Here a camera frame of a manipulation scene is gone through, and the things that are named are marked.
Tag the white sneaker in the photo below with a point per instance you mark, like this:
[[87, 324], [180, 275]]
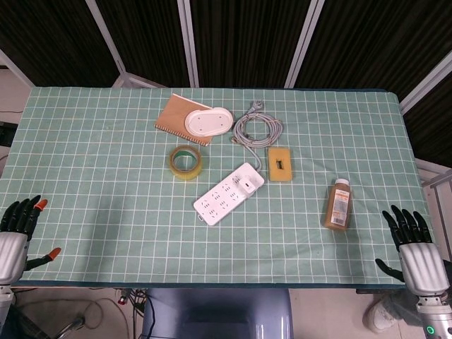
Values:
[[378, 318]]

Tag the yellow tape roll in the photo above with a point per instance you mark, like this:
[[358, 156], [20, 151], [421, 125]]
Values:
[[173, 169]]

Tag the blue-grey robot torso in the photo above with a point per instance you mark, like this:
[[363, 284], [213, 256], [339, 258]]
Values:
[[215, 314]]

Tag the white plug adapter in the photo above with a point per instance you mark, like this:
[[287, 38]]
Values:
[[250, 184]]

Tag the brown juice bottle white cap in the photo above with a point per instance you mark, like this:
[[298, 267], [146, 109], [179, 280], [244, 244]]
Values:
[[337, 208]]

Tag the white power strip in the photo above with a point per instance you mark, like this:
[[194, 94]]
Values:
[[219, 203]]

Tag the brown spiral notebook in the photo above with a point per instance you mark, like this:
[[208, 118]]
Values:
[[173, 114]]

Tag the green checked tablecloth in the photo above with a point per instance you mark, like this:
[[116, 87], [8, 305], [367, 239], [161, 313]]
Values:
[[88, 159]]

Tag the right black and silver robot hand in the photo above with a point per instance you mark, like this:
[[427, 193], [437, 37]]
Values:
[[422, 265]]

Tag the yellow sponge block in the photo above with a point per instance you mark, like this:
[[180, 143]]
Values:
[[273, 173]]

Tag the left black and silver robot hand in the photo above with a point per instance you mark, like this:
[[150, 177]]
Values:
[[12, 247]]

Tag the white oval plastic tray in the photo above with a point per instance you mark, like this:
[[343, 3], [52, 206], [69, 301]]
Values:
[[208, 121]]

